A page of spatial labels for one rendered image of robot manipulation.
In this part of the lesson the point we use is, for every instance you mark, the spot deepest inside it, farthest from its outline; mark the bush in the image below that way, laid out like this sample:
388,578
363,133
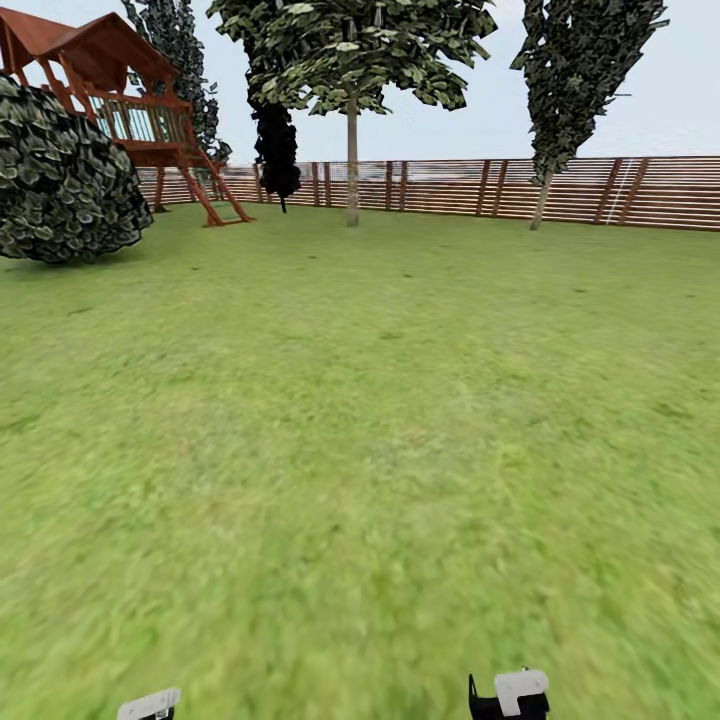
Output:
66,187

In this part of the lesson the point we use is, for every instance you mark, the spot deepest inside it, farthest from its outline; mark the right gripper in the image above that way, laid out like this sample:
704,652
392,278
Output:
532,707

